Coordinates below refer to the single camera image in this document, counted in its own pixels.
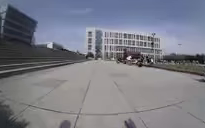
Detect wide concrete steps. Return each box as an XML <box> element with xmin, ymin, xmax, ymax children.
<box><xmin>0</xmin><ymin>39</ymin><xmax>88</xmax><ymax>82</ymax></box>

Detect grey concrete slab plaza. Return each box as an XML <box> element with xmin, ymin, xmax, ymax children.
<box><xmin>0</xmin><ymin>59</ymin><xmax>205</xmax><ymax>128</ymax></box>

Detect robot's own part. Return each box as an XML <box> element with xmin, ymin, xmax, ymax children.
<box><xmin>59</xmin><ymin>119</ymin><xmax>72</xmax><ymax>128</ymax></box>
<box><xmin>124</xmin><ymin>118</ymin><xmax>137</xmax><ymax>128</ymax></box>

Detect white multi-storey building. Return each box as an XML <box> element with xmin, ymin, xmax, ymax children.
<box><xmin>85</xmin><ymin>27</ymin><xmax>164</xmax><ymax>61</ymax></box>

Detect low white building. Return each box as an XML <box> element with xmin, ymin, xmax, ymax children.
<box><xmin>35</xmin><ymin>41</ymin><xmax>64</xmax><ymax>51</ymax></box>

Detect lamp post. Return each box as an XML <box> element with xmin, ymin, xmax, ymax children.
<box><xmin>151</xmin><ymin>32</ymin><xmax>157</xmax><ymax>64</ymax></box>

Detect row of trees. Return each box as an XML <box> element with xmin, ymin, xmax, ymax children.
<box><xmin>162</xmin><ymin>53</ymin><xmax>205</xmax><ymax>65</ymax></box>

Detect dark glass building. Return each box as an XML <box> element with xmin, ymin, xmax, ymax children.
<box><xmin>0</xmin><ymin>2</ymin><xmax>39</xmax><ymax>46</ymax></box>

